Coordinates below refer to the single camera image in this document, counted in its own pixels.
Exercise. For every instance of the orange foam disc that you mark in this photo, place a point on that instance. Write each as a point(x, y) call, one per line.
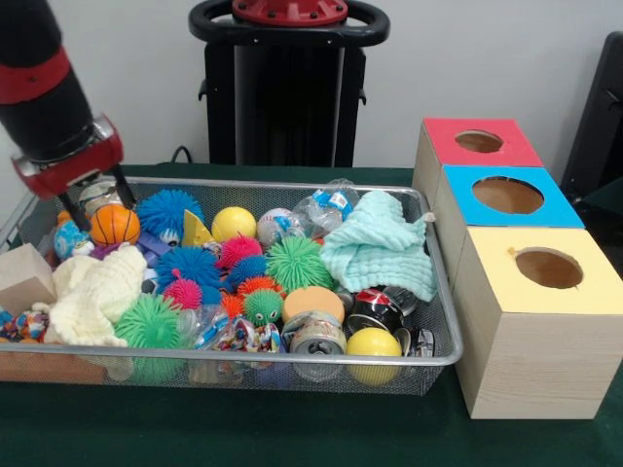
point(313, 304)

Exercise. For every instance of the plain wooden block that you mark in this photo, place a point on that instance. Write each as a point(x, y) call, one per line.
point(24, 277)

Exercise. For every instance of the green spiky ball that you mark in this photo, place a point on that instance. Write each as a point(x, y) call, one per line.
point(151, 323)

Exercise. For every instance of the cream knitted cloth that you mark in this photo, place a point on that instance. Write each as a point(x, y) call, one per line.
point(92, 292)

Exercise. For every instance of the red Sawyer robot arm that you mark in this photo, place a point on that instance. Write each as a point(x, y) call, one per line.
point(39, 88)

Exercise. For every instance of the blue spiky ball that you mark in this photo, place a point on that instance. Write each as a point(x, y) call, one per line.
point(167, 209)

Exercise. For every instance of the yellow ball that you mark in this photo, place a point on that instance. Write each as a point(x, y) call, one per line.
point(374, 347)
point(234, 224)

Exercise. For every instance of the clear mesh bin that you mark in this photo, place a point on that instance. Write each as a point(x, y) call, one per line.
point(440, 375)

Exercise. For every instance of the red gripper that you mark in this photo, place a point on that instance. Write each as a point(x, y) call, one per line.
point(68, 170)

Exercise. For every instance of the mint green cloth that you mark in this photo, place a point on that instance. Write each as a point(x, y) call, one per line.
point(380, 248)

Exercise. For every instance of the orange toy basketball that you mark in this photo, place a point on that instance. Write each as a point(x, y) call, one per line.
point(115, 226)

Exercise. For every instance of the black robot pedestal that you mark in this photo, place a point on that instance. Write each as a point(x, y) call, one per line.
point(282, 107)

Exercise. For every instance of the wooden box with three holes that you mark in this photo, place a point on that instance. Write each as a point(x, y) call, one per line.
point(526, 341)

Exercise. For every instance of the silver soda can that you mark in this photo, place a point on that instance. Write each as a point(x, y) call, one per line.
point(315, 342)

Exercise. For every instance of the dark green table cloth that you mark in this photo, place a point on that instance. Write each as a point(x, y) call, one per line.
point(292, 428)

